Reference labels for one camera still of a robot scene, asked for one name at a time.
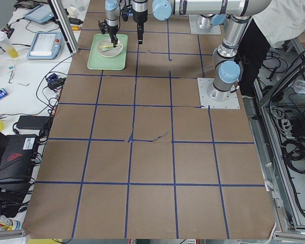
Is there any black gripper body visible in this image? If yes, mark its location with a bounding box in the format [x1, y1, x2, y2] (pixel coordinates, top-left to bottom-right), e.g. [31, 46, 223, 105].
[132, 0, 148, 24]
[106, 18, 119, 37]

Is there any yellow plastic fork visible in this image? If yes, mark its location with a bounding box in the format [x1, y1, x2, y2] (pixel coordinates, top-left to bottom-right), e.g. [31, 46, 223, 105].
[98, 44, 120, 49]

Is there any white round plate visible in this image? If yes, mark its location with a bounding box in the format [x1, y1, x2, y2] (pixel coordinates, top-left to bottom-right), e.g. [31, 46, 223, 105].
[96, 39, 124, 57]

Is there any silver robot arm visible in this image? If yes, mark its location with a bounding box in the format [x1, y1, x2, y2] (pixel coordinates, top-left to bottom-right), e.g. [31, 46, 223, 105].
[105, 0, 120, 47]
[132, 1, 269, 102]

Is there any light green plastic spoon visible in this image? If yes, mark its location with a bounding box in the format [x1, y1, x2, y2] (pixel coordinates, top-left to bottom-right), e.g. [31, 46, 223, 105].
[101, 44, 123, 52]

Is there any light green rectangular tray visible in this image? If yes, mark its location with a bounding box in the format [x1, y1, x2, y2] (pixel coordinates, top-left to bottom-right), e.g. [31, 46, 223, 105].
[87, 34, 128, 71]

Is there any white paper cup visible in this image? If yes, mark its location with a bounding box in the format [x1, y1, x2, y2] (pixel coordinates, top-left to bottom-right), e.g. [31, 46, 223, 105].
[67, 6, 77, 18]

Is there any blue teach pendant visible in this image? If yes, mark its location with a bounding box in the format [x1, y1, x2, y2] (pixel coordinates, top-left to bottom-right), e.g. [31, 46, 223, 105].
[26, 32, 63, 59]
[24, 5, 54, 24]

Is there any bottle with yellow liquid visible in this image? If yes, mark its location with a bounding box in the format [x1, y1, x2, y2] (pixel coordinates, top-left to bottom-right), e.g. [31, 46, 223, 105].
[0, 31, 19, 58]

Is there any black laptop power brick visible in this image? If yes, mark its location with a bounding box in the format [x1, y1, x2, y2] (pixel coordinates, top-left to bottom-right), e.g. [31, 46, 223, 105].
[16, 115, 49, 130]

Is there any person in white shirt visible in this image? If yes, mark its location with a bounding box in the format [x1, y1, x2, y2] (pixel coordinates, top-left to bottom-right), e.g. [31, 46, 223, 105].
[237, 1, 305, 99]

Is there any black computer case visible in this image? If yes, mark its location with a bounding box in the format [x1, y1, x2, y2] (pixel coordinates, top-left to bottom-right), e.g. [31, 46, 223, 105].
[0, 132, 39, 203]

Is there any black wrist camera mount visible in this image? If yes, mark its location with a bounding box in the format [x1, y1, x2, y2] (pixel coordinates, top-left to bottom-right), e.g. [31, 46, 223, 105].
[98, 20, 108, 35]
[120, 3, 133, 22]

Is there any aluminium frame post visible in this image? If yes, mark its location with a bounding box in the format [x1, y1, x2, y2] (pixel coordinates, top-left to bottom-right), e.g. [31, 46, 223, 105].
[48, 0, 78, 54]

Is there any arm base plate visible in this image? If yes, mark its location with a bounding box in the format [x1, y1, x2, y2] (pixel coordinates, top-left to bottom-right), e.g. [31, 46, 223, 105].
[189, 15, 221, 35]
[197, 78, 240, 109]

